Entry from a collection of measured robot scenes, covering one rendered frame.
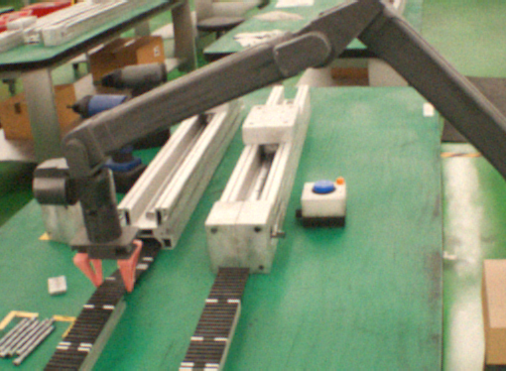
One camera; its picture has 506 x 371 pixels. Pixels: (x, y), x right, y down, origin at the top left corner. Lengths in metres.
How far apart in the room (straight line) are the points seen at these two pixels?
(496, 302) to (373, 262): 0.30
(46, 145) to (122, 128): 2.69
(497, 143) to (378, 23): 0.22
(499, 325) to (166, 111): 0.53
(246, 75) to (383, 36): 0.19
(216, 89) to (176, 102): 0.06
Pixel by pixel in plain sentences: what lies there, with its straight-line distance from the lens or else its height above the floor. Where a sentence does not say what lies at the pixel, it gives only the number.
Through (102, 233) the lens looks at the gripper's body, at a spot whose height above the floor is 0.92.
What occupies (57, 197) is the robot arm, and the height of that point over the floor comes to 0.98.
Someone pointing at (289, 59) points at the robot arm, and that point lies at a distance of 0.87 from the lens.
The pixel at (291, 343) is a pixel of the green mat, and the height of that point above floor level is 0.78.
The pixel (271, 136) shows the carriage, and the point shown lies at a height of 0.88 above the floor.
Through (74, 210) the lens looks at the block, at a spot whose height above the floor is 0.85.
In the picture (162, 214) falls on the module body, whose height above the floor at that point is 0.85.
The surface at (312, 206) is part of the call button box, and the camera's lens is 1.31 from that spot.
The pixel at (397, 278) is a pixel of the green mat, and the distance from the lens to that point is 1.16.
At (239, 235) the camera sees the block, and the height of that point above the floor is 0.85.
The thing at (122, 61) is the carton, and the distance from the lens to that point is 5.07.
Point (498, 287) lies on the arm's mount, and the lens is 1.02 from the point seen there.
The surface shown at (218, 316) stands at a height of 0.81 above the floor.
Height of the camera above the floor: 1.37
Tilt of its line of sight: 23 degrees down
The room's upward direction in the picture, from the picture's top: 6 degrees counter-clockwise
